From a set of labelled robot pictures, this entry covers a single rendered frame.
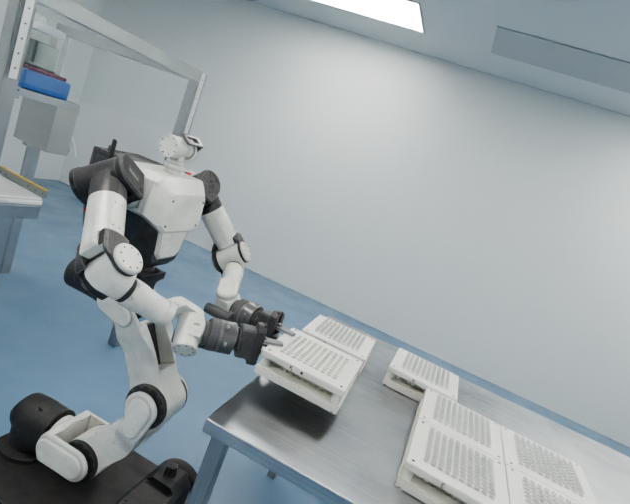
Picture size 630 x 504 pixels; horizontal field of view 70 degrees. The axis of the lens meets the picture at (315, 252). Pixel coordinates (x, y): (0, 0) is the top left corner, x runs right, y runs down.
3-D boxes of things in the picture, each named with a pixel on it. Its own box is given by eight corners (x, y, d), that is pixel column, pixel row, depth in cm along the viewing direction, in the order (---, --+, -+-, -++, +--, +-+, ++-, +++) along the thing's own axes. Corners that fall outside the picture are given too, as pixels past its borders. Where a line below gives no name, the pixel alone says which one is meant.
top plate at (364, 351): (374, 344, 177) (376, 340, 176) (363, 365, 153) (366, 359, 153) (318, 318, 182) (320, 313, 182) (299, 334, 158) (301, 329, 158)
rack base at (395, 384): (451, 391, 173) (454, 386, 173) (449, 418, 150) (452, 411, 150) (392, 362, 180) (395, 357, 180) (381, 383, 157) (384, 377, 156)
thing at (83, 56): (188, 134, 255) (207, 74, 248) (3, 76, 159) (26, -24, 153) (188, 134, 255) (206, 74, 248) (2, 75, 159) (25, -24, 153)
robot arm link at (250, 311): (290, 309, 142) (259, 294, 146) (275, 314, 133) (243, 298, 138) (277, 345, 144) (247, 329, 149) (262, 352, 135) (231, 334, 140)
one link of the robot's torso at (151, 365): (128, 436, 140) (84, 293, 140) (162, 412, 157) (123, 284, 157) (168, 428, 135) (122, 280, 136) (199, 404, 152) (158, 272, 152)
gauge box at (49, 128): (67, 156, 201) (79, 112, 198) (45, 152, 191) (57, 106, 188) (35, 140, 208) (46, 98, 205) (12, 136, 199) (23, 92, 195)
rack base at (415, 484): (493, 484, 121) (497, 477, 120) (498, 546, 98) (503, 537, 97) (408, 438, 128) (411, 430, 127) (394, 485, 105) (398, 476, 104)
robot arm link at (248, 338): (265, 317, 128) (224, 307, 124) (269, 331, 119) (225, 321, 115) (251, 356, 130) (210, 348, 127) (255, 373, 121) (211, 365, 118)
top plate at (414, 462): (501, 469, 120) (505, 462, 120) (508, 527, 97) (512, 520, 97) (415, 423, 127) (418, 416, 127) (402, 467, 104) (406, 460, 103)
